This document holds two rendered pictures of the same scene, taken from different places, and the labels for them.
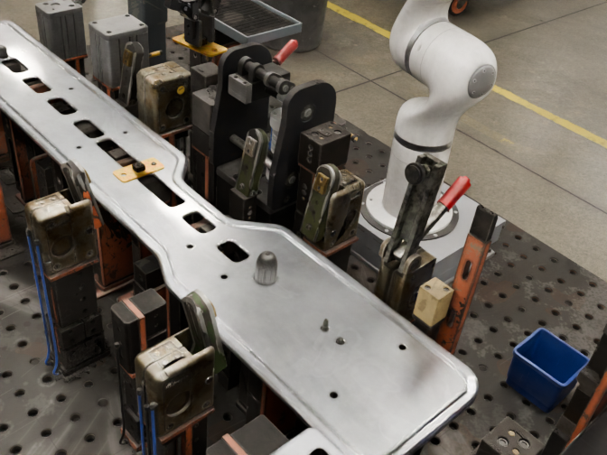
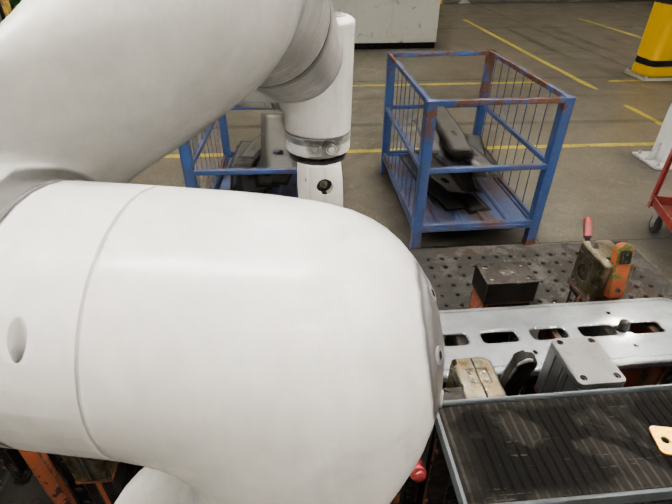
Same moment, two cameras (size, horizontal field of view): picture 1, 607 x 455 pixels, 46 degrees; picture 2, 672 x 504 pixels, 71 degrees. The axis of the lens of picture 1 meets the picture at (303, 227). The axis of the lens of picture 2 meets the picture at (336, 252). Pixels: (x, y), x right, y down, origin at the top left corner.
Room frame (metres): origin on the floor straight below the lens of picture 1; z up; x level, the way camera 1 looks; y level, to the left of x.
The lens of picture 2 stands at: (1.39, -0.23, 1.67)
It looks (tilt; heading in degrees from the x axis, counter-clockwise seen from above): 34 degrees down; 132
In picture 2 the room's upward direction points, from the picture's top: straight up
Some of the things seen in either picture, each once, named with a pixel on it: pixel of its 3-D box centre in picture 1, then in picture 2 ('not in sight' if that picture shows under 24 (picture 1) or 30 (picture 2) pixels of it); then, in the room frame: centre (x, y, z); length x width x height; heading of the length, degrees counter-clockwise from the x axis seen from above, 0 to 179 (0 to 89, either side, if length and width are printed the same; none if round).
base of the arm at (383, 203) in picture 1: (415, 174); not in sight; (1.27, -0.22, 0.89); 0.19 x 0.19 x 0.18
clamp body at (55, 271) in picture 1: (70, 285); not in sight; (0.83, 0.37, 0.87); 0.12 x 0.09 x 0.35; 137
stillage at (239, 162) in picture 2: not in sight; (264, 145); (-0.97, 1.70, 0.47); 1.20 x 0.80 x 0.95; 134
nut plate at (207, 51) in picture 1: (199, 41); not in sight; (0.99, 0.19, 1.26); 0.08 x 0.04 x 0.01; 55
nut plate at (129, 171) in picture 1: (138, 167); not in sight; (1.00, 0.29, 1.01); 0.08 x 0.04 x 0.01; 137
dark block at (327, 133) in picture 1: (312, 232); not in sight; (1.00, -0.02, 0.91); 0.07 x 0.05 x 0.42; 137
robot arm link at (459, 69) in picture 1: (444, 90); not in sight; (1.25, -0.24, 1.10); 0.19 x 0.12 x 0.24; 35
